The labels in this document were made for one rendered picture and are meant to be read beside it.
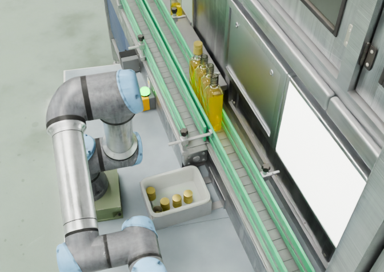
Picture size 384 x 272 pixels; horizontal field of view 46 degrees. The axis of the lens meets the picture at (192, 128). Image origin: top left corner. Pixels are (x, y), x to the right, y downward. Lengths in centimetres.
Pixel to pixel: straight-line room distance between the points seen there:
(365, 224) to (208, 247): 115
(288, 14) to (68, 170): 78
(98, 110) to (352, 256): 76
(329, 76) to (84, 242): 73
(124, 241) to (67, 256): 12
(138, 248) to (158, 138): 98
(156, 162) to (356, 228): 138
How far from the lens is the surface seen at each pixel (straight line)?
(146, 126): 200
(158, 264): 98
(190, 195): 168
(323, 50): 128
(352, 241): 57
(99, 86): 115
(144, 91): 200
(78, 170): 109
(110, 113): 117
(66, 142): 112
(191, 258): 162
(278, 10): 144
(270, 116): 158
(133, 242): 103
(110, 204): 166
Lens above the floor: 219
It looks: 47 degrees down
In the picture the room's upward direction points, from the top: straight up
